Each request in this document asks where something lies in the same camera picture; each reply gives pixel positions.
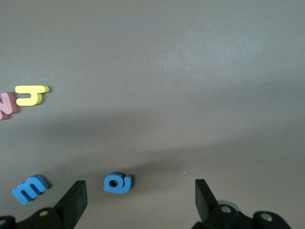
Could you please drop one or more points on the blue foam small m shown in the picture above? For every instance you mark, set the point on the blue foam small m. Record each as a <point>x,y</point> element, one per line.
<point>33,182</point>

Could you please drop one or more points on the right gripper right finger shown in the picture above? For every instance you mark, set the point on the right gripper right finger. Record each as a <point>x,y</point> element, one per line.
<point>205,202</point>

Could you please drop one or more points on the red foam small w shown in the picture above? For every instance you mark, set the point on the red foam small w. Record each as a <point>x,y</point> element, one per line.
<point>7,107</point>

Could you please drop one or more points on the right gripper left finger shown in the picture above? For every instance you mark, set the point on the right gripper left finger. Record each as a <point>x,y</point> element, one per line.
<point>71,202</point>

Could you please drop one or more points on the yellow foam small h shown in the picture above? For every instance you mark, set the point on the yellow foam small h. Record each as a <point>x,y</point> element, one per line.
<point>31,89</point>

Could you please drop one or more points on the blue foam small a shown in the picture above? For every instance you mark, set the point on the blue foam small a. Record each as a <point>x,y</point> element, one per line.
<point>124,182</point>

